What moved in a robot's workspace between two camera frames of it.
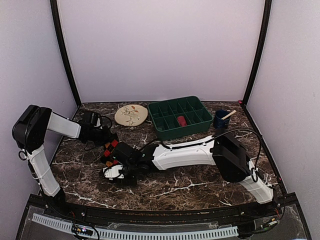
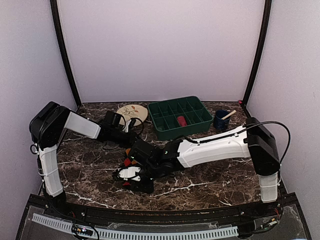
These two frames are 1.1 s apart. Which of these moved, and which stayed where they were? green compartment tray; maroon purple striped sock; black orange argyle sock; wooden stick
Moved: black orange argyle sock
Stayed: wooden stick; maroon purple striped sock; green compartment tray
